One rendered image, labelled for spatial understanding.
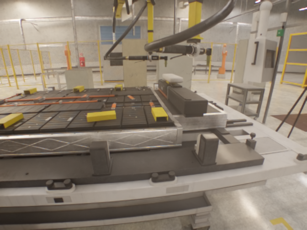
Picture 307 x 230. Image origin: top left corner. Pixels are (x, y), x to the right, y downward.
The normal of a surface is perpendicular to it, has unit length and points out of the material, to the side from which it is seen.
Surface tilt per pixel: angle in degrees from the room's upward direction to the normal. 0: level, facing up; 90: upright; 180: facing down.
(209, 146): 90
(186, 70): 90
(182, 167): 0
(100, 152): 90
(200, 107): 90
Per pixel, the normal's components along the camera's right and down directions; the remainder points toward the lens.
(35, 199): 0.14, 0.34
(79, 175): 0.00, -0.94
